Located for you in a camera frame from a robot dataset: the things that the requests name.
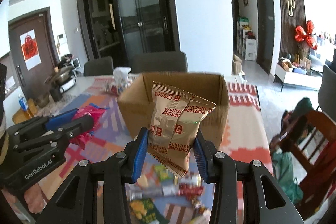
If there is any pink snack packet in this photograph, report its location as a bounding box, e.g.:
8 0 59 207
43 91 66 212
70 103 108 150

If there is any small green candy packet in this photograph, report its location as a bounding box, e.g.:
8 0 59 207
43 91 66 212
153 164 173 182

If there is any white denmas cheese ball packet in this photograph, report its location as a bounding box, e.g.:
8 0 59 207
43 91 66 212
128 184 179 201

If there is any gold fortune biscuits packet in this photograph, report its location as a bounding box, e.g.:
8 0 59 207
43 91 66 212
148 83 217 178

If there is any green yellow snack bag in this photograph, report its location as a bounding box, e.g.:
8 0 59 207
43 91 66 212
129 198 169 224

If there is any red snack packet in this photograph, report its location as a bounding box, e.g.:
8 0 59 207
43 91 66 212
177 181 204 200

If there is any left human hand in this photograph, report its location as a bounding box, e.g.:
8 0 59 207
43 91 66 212
1 184 46 213

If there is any metal cooking pot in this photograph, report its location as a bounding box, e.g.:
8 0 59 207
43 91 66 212
45 65 76 94

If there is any colourful patterned tablecloth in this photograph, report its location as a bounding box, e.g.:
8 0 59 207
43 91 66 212
37 73 276 223

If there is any brown cardboard box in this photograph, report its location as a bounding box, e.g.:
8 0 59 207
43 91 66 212
117 72 231 148

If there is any grey dining chair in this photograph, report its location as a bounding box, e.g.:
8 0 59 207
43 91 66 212
131 51 188 73
84 56 114 77

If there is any floral tissue pack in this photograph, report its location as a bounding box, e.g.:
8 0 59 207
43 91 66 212
104 67 139 96

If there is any green cloth on chair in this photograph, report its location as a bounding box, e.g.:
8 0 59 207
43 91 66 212
272 152 303 205

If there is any red paper door decoration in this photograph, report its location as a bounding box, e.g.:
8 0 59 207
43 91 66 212
20 30 42 71

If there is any red wooden chair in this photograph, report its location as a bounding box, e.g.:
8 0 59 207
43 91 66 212
277 110 335 220

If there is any white shelf unit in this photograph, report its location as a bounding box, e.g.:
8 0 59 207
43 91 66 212
236 17 257 61

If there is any white tv cabinet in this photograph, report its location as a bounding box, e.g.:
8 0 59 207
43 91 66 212
274 64 322 91

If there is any black glass sliding door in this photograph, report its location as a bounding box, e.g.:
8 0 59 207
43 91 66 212
77 0 181 66

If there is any dark grey armchair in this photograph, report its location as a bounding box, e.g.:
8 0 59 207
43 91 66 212
318 65 336 121

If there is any red balloon decoration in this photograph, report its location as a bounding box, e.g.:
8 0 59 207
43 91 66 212
294 20 318 51

